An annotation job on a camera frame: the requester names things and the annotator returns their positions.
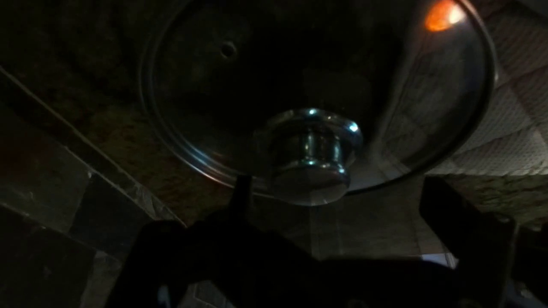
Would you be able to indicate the glass lid with steel knob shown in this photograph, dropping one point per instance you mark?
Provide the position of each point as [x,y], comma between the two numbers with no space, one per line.
[257,86]

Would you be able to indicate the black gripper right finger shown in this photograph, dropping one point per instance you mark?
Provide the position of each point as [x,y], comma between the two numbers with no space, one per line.
[463,228]

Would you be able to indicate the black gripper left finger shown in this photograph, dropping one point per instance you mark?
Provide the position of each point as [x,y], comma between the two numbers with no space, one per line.
[242,197]

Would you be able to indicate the white quilted towel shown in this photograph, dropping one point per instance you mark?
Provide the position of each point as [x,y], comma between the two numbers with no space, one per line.
[514,113]

